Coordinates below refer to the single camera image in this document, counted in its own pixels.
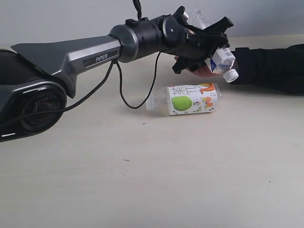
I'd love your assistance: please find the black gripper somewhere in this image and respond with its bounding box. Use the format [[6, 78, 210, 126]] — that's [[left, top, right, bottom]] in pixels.
[[164, 17, 234, 74]]

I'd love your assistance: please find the white blue label bottle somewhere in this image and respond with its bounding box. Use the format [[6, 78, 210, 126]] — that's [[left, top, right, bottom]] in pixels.
[[188, 9, 238, 83]]

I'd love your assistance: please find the black sleeved forearm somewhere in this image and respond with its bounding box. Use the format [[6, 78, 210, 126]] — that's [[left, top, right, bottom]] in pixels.
[[232, 44, 304, 95]]

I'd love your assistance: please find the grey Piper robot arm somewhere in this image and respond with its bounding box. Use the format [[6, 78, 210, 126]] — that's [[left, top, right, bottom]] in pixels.
[[0, 14, 233, 142]]

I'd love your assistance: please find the green pear tea bottle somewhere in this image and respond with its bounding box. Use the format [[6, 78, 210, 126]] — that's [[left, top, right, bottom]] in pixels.
[[145, 83, 222, 116]]

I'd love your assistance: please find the person's open hand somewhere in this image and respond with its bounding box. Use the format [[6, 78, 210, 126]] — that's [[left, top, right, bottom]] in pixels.
[[186, 66, 222, 77]]

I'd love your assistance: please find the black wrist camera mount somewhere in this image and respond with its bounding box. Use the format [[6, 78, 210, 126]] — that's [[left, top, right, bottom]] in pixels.
[[173, 6, 189, 26]]

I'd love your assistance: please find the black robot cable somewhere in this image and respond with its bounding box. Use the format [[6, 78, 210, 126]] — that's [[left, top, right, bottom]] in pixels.
[[0, 0, 162, 126]]

